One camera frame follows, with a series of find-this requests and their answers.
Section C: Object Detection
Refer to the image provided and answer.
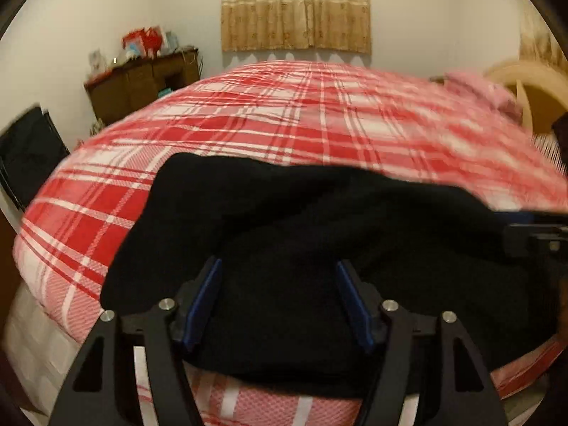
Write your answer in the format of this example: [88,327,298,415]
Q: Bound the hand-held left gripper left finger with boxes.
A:
[48,256,223,426]

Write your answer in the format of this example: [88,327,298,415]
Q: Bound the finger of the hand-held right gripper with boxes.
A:
[503,221,568,259]

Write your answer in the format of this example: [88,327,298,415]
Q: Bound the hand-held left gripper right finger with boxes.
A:
[335,260,509,426]

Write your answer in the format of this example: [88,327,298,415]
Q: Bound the black pants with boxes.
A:
[100,153,562,402]

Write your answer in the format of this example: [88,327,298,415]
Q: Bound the striped pillow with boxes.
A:
[530,133,566,166]

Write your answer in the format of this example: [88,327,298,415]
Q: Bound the pink pillow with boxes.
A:
[444,70,524,120]

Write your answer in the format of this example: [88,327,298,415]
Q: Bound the white mattress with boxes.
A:
[4,284,92,413]

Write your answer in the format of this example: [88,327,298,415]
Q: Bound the cream bed headboard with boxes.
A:
[484,60,568,143]

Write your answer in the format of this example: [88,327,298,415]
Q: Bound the red plaid bed blanket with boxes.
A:
[12,60,568,426]

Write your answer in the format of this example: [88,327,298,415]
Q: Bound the black bag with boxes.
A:
[0,104,72,211]

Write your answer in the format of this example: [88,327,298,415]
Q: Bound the dark wooden cabinet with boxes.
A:
[84,47,202,127]

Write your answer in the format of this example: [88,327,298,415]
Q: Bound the beige patterned curtain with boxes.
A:
[220,0,372,54]

